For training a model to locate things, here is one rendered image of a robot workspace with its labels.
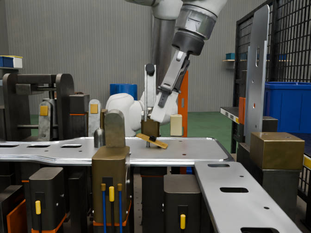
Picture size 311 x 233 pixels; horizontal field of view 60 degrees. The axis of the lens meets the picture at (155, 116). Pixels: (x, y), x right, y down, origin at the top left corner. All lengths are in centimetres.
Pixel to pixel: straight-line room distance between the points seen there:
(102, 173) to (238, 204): 22
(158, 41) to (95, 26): 735
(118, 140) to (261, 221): 29
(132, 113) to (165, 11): 51
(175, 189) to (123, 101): 89
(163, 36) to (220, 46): 785
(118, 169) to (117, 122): 10
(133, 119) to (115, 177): 91
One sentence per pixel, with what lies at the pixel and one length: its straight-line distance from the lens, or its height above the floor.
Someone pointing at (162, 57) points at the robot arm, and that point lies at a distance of 130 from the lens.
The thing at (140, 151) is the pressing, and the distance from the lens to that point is 67.
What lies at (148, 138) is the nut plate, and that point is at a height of 102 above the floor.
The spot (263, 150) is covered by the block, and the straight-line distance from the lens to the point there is 57.
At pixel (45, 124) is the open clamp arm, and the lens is 90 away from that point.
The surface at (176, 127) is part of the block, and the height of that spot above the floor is 103.
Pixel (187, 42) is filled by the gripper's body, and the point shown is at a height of 126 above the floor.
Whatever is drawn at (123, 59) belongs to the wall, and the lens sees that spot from 846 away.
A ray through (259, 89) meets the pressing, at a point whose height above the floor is 115.
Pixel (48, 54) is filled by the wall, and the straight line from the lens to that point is 871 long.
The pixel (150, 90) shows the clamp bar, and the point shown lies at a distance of 84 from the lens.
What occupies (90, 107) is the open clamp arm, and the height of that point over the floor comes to 109.
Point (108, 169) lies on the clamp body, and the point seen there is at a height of 103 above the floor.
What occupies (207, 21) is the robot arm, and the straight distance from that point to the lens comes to 66.
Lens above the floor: 119
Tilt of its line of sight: 9 degrees down
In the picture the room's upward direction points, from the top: straight up
